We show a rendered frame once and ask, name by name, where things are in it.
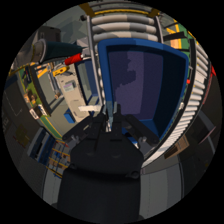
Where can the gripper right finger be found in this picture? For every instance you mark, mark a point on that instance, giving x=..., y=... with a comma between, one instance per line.
x=140, y=126

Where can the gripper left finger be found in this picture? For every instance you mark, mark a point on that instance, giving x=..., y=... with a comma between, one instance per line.
x=82, y=125

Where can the large blue tote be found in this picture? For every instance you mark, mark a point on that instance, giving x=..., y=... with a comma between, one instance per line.
x=140, y=78

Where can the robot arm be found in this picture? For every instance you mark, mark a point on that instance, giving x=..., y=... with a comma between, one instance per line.
x=36, y=50

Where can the cream label plate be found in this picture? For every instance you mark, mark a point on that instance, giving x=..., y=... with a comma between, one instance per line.
x=87, y=108

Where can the blue tote with grey inside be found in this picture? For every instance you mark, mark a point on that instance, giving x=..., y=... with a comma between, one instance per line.
x=93, y=98

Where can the white paper label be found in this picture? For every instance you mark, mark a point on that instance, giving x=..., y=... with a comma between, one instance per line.
x=68, y=88

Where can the yellow toggle clamp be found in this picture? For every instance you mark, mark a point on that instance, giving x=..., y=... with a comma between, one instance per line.
x=58, y=71

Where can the red toggle grip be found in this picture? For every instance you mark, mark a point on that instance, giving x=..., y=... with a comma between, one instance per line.
x=72, y=59

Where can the curved grey roller conveyor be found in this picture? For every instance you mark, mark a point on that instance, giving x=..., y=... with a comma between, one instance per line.
x=197, y=91

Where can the grey roller lane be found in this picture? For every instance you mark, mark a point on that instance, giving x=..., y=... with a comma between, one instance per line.
x=122, y=26

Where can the yellow stop flap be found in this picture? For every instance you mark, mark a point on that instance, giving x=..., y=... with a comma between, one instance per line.
x=122, y=11

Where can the small blue box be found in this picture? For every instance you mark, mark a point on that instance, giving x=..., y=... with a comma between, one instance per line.
x=69, y=116

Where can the beige base board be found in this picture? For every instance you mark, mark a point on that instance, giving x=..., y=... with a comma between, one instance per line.
x=73, y=103

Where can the blue and yellow shelf rack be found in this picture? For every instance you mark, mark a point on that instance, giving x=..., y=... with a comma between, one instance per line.
x=57, y=157

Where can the large brown cardboard box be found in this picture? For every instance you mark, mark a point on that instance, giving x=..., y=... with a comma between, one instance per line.
x=178, y=147

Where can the blue cabinet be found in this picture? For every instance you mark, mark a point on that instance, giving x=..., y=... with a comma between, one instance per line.
x=45, y=148

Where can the small white tag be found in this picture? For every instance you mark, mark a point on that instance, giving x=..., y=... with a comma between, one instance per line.
x=181, y=105

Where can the small red button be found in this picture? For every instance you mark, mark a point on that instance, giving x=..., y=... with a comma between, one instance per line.
x=188, y=81

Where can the red block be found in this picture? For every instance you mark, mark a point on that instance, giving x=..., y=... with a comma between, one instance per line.
x=213, y=70

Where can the dark grey vented box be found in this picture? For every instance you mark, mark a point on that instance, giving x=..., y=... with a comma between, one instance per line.
x=49, y=33

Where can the grey round knob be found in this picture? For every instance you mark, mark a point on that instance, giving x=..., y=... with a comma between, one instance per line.
x=83, y=17

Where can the dark gate frame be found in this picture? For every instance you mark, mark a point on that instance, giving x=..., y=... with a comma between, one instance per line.
x=39, y=91

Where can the ochre bracket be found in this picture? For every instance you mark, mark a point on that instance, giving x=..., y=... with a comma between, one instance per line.
x=154, y=13
x=86, y=9

